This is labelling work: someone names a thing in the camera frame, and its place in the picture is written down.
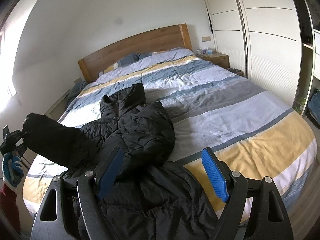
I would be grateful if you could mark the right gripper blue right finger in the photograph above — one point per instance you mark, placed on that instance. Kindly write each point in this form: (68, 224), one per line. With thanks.
(218, 174)

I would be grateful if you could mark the striped duvet on bed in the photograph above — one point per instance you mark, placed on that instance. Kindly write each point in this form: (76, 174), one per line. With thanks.
(249, 128)

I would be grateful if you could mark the wooden headboard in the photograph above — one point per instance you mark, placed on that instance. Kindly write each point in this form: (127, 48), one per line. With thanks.
(161, 39)

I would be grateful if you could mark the dark teal cloth bundle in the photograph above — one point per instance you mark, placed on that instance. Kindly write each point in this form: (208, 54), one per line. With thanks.
(75, 91)

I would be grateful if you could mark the striped pillow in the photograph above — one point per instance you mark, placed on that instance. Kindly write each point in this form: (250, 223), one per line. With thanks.
(127, 60)

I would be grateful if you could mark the beige wall switch plate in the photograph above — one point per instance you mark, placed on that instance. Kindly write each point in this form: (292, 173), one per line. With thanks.
(206, 39)

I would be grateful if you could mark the black puffer jacket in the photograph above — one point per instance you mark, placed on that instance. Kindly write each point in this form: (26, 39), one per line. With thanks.
(152, 198)

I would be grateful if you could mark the white sliding wardrobe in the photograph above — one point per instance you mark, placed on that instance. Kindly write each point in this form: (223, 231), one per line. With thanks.
(262, 38)

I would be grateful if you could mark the blue white gloved left hand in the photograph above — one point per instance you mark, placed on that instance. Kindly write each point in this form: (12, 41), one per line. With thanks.
(12, 170)

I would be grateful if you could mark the red sleeve left forearm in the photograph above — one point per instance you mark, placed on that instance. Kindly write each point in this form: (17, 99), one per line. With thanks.
(10, 208)

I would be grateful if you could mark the dark wastebasket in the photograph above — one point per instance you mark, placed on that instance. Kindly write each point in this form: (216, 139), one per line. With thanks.
(236, 71)

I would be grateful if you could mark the wooden nightstand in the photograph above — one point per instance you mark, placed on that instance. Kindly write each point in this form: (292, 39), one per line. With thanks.
(217, 58)

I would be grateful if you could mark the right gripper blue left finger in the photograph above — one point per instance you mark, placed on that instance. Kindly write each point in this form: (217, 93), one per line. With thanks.
(107, 171)

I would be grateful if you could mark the items on nightstand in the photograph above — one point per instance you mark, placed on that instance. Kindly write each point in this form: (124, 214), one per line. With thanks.
(204, 52)

